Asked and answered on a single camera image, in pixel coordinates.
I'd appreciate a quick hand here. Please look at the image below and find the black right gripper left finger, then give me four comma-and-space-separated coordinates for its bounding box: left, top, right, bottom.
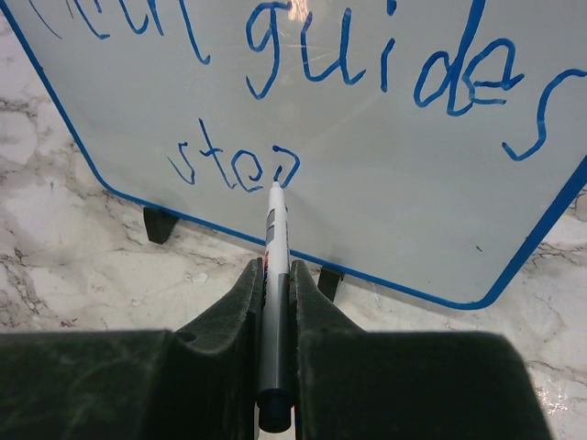
1, 259, 262, 439

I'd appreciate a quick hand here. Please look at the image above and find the white whiteboard marker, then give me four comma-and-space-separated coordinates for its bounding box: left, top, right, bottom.
257, 181, 293, 434

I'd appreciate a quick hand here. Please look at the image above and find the blue framed small whiteboard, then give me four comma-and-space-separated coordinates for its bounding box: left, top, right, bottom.
1, 1, 586, 310

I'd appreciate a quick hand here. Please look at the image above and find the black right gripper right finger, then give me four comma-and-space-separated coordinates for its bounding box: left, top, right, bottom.
290, 260, 551, 439

